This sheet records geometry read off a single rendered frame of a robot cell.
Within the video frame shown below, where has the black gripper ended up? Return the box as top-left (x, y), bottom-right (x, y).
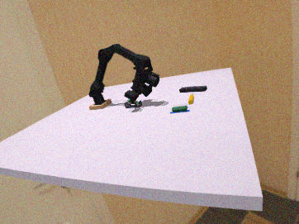
top-left (124, 79), bottom-right (145, 104)

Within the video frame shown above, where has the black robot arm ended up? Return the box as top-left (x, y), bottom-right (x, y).
top-left (89, 44), bottom-right (159, 106)

